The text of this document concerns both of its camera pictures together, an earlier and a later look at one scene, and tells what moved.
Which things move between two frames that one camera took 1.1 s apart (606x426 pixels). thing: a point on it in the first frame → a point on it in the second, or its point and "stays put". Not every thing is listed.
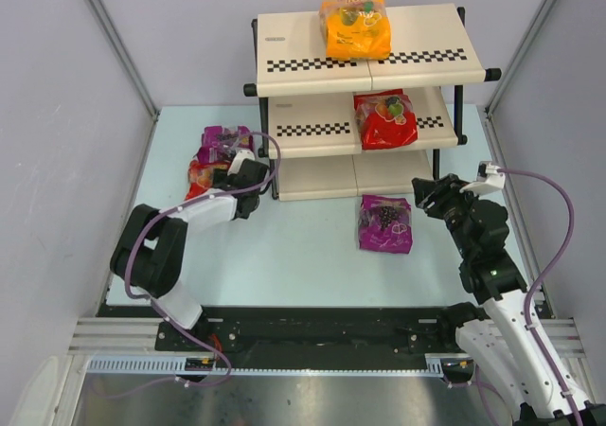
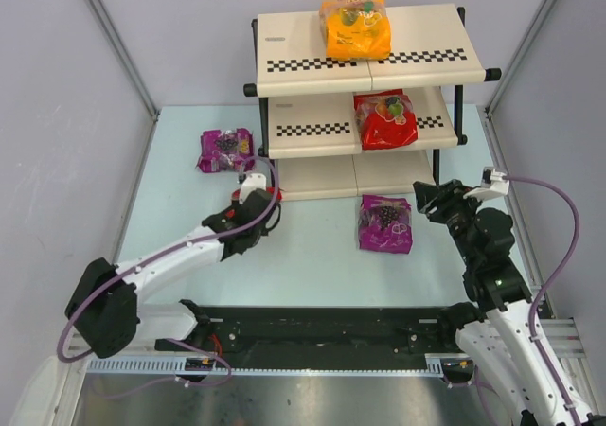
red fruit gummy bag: [385, 119] stays put
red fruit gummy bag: [200, 176] → [236, 194]
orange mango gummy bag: [355, 28] stays put
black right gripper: [438, 195] stays put
